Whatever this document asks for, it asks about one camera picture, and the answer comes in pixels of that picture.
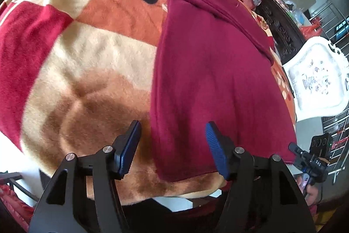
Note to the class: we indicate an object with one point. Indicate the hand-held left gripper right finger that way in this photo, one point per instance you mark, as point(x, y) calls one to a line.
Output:
point(216, 151)

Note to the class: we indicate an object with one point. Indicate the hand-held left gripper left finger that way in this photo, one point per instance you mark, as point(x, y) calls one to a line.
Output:
point(128, 151)

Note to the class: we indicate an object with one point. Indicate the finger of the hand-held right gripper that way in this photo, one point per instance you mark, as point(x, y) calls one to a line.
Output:
point(297, 150)

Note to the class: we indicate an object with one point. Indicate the maroon garment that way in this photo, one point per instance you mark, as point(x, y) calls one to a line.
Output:
point(218, 72)

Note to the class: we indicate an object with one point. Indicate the red orange printed blanket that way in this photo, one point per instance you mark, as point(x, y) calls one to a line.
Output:
point(81, 58)

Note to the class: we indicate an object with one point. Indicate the red plastic bag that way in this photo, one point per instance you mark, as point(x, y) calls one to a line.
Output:
point(309, 31)

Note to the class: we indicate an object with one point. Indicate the dark carved wooden headboard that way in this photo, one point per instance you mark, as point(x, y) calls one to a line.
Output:
point(280, 28)

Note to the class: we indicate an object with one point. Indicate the red patterned cloth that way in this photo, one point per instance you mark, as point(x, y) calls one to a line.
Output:
point(13, 205)

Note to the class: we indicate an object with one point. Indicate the metal rack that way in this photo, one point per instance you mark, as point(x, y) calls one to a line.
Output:
point(331, 20)

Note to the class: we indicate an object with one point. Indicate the dark stool frame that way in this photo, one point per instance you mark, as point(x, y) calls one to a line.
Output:
point(16, 183)

